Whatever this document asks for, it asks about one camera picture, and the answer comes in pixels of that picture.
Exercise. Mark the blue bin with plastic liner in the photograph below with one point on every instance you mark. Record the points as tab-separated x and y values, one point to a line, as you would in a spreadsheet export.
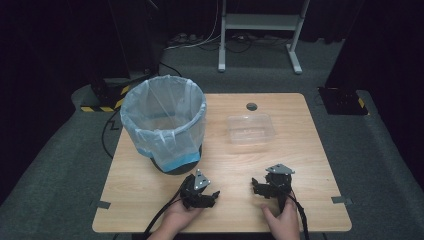
163	113

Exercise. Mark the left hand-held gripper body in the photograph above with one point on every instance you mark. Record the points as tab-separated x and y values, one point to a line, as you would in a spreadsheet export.
194	191

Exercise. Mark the black trash bin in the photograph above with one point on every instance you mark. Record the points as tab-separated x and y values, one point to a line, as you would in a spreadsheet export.
181	168

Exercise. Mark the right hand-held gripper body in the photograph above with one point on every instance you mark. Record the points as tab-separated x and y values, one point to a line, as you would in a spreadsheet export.
279	181

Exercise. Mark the black power strip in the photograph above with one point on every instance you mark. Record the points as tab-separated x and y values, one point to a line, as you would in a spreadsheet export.
182	38

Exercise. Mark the clear plastic container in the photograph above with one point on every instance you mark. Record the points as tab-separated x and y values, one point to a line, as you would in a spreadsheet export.
250	129

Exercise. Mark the white metal stand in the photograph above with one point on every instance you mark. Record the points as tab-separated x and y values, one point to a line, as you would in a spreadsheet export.
260	22

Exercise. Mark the grey tape piece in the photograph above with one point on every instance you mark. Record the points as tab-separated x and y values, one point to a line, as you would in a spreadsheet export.
341	200
103	204

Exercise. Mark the black yellow striped stand base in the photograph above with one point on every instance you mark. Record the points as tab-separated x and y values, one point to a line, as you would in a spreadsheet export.
110	100

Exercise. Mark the person's right hand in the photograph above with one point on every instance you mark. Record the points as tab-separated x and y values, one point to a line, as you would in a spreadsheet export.
283	223

